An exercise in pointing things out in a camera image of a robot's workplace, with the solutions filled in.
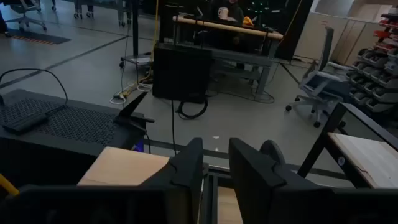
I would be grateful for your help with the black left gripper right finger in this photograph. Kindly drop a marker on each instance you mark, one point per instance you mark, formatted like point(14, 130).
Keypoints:
point(261, 193)

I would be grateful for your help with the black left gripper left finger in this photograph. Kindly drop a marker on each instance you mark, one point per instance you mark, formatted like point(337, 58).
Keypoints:
point(183, 186)

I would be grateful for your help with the wooden shelf with black legs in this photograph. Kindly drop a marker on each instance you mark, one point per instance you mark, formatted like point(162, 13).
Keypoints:
point(367, 155)

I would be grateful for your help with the black wifi antenna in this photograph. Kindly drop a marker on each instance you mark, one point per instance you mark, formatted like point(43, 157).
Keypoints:
point(133, 105)

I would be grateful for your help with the black floor-standing box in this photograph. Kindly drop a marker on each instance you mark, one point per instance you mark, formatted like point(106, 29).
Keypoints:
point(182, 74)

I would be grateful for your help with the black computer tower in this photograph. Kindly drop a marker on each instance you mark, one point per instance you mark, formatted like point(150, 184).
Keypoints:
point(77, 127)

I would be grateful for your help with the grey office chair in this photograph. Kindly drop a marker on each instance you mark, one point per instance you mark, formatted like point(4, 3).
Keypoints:
point(320, 84)

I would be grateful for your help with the parts bin storage rack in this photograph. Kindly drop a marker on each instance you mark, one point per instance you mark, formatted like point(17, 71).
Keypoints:
point(376, 84)

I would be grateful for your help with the desk with wooden top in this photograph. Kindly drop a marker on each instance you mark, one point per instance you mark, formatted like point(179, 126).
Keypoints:
point(227, 27)

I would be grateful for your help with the small black box on computer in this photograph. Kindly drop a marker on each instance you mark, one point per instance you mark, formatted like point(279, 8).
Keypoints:
point(25, 123)

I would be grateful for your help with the yellow item on desk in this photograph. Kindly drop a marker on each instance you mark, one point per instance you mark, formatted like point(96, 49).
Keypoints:
point(247, 21)

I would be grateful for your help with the white mug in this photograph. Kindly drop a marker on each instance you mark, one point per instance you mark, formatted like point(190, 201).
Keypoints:
point(223, 13)

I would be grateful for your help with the dark floor mat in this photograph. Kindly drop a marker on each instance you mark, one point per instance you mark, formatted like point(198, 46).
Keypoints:
point(37, 37)

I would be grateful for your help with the dark office chair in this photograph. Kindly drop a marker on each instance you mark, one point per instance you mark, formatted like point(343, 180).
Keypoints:
point(23, 19)

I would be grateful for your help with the black metal table frame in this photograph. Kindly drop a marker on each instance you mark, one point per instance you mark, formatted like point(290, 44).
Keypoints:
point(211, 199)

